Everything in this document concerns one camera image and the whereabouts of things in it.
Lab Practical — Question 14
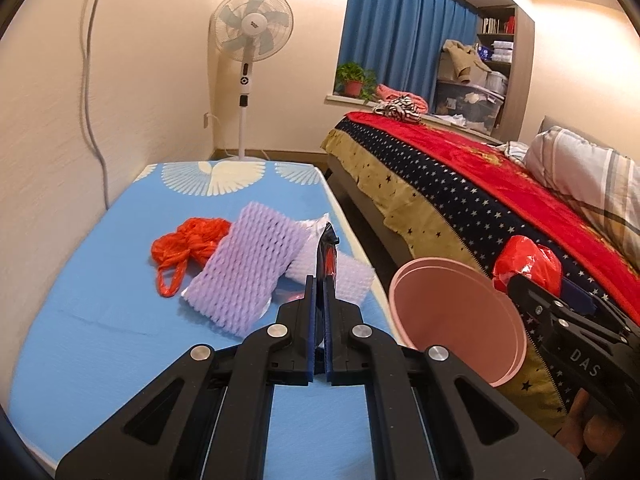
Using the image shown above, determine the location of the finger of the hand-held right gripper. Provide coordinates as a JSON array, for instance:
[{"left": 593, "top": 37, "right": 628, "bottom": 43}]
[
  {"left": 561, "top": 275, "right": 640, "bottom": 333},
  {"left": 507, "top": 272, "right": 632, "bottom": 347}
]

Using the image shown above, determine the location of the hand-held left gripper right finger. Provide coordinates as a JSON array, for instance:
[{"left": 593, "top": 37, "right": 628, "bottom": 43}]
[{"left": 322, "top": 280, "right": 586, "bottom": 480}]

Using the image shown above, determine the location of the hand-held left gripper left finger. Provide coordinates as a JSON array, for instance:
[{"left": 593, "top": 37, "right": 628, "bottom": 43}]
[{"left": 55, "top": 275, "right": 317, "bottom": 480}]

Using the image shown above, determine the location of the red plastic bag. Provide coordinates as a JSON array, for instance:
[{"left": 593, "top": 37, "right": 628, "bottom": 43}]
[{"left": 492, "top": 234, "right": 564, "bottom": 297}]

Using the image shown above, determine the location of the small pale foam net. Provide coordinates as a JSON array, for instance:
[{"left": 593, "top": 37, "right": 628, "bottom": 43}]
[{"left": 285, "top": 247, "right": 377, "bottom": 307}]

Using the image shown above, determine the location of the black and red snack wrapper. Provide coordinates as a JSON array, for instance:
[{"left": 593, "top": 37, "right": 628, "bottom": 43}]
[{"left": 314, "top": 222, "right": 342, "bottom": 352}]

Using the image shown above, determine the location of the large purple foam net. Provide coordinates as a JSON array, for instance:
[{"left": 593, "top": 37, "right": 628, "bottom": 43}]
[{"left": 179, "top": 202, "right": 314, "bottom": 339}]

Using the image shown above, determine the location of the pink waste bin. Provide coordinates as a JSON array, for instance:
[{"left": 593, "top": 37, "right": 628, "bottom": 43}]
[{"left": 388, "top": 257, "right": 527, "bottom": 388}]

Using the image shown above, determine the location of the orange plastic bag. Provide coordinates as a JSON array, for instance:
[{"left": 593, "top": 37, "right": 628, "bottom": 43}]
[{"left": 151, "top": 216, "right": 234, "bottom": 298}]

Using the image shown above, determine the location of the person's right hand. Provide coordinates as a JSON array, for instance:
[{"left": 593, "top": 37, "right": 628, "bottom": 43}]
[{"left": 554, "top": 389, "right": 628, "bottom": 462}]

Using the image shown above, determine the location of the striped pillow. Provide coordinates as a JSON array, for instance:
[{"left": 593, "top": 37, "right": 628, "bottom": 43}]
[{"left": 522, "top": 127, "right": 640, "bottom": 262}]

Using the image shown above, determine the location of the red and star-print blanket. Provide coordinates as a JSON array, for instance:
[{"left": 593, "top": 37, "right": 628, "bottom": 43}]
[{"left": 320, "top": 110, "right": 640, "bottom": 437}]

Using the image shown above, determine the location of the blue table mat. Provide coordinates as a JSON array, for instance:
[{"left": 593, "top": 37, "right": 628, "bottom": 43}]
[{"left": 9, "top": 160, "right": 392, "bottom": 480}]

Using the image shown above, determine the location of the clear plastic storage bin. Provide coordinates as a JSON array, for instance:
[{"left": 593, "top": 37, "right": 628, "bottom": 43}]
[{"left": 432, "top": 80, "right": 507, "bottom": 135}]

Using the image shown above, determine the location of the black and white striped cloth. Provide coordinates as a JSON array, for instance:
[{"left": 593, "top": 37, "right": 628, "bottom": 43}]
[{"left": 372, "top": 95, "right": 424, "bottom": 126}]

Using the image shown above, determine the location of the wooden bookshelf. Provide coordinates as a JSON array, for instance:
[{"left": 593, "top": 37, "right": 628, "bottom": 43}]
[{"left": 475, "top": 4, "right": 536, "bottom": 142}]

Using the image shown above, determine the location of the pink cloth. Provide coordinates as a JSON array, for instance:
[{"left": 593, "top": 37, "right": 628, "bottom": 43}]
[{"left": 375, "top": 83, "right": 429, "bottom": 112}]

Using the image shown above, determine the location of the potted green plant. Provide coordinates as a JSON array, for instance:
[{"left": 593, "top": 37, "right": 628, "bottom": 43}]
[{"left": 333, "top": 62, "right": 379, "bottom": 102}]

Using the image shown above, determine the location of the beige coat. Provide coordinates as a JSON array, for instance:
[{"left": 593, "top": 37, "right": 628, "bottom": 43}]
[{"left": 442, "top": 38, "right": 494, "bottom": 84}]

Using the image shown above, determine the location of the white standing fan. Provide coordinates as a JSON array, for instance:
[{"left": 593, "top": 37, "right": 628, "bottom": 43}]
[{"left": 208, "top": 0, "right": 296, "bottom": 164}]

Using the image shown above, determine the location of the blue curtain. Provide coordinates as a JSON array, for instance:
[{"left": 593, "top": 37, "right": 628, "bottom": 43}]
[{"left": 337, "top": 0, "right": 482, "bottom": 107}]

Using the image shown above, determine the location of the grey wall cable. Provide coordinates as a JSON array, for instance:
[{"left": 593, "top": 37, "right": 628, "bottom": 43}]
[{"left": 79, "top": 0, "right": 117, "bottom": 212}]

